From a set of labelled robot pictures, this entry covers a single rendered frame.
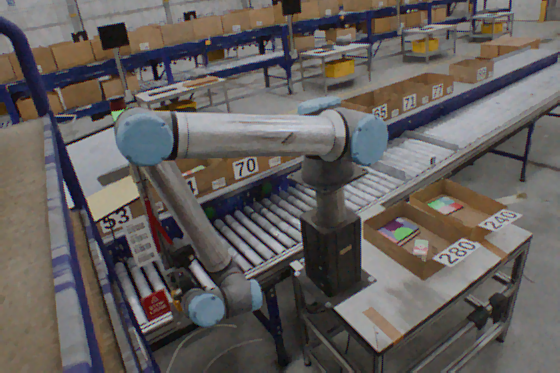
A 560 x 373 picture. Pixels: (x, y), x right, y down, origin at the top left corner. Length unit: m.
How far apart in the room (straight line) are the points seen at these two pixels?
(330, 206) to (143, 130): 0.77
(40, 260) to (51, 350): 0.08
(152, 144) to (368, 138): 0.58
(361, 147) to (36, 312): 0.90
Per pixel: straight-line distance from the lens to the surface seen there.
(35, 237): 0.31
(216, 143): 0.84
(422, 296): 1.57
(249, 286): 1.11
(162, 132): 0.79
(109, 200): 1.37
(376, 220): 1.83
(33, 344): 0.22
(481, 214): 2.06
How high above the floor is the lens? 1.87
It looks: 24 degrees down
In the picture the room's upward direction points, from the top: 8 degrees counter-clockwise
